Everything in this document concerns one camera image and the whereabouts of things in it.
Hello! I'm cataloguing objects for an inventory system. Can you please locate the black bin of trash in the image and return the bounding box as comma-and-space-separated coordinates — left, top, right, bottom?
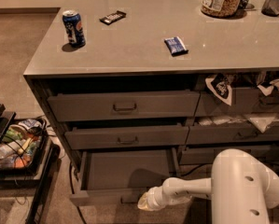
0, 118, 48, 178

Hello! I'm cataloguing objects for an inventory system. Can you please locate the clear plastic bag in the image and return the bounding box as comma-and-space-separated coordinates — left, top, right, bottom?
197, 113, 279, 133

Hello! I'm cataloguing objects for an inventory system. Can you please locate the grey drawer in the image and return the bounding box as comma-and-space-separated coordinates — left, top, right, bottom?
65, 124, 188, 149
195, 87, 279, 117
179, 144, 279, 165
48, 91, 200, 121
70, 148, 178, 206
187, 122, 279, 145

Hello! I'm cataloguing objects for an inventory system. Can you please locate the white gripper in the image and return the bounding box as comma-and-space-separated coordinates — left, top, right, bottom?
137, 187, 166, 211

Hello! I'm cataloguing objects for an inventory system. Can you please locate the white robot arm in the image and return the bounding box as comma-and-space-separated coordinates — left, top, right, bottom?
137, 148, 279, 224

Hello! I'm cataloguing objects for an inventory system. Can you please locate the black floor cable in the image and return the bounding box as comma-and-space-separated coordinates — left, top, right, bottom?
67, 161, 88, 224

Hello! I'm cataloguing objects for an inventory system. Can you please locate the black white chip bag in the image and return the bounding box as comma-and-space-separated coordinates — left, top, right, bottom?
205, 74, 233, 105
258, 78, 279, 96

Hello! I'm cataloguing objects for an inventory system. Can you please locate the grey counter cabinet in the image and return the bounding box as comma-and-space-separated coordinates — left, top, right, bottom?
24, 0, 279, 165

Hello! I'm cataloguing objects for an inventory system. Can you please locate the black chocolate bar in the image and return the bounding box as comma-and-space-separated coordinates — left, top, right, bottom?
100, 10, 127, 25

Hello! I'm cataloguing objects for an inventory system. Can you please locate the blue snack packet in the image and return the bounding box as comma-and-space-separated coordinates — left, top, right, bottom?
164, 36, 188, 56

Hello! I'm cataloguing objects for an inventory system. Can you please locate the blue pepsi can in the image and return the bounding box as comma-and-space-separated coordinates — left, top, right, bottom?
63, 10, 86, 48

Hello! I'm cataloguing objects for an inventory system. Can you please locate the large jar of nuts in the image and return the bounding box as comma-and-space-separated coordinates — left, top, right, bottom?
201, 0, 240, 18

